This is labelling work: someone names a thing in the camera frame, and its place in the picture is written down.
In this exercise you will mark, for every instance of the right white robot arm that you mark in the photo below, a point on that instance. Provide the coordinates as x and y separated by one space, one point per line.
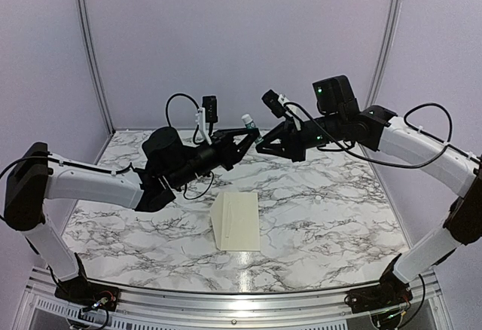
379 129

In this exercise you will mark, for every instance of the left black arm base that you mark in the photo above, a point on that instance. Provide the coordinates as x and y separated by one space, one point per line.
80 290

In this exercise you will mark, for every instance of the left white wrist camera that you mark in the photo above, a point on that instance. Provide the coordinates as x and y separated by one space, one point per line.
207 117

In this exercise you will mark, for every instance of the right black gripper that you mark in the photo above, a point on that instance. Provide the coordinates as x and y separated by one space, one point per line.
291 147

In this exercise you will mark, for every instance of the cream paper envelope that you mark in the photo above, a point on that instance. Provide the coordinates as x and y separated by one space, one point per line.
235 222

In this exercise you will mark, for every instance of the green white glue stick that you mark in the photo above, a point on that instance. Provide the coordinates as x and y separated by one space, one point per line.
250 124

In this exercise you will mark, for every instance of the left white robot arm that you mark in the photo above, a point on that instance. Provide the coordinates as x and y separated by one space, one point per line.
40 175

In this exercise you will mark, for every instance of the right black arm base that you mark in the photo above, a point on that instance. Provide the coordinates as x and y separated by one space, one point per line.
389 291

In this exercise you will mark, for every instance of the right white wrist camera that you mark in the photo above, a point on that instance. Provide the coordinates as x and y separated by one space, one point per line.
277 104

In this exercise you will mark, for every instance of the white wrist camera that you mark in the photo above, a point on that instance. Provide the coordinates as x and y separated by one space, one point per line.
277 104
207 117

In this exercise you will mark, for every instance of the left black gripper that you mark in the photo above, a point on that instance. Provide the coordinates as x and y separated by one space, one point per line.
230 153

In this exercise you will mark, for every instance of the front aluminium table rail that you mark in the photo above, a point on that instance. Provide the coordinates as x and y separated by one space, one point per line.
143 308

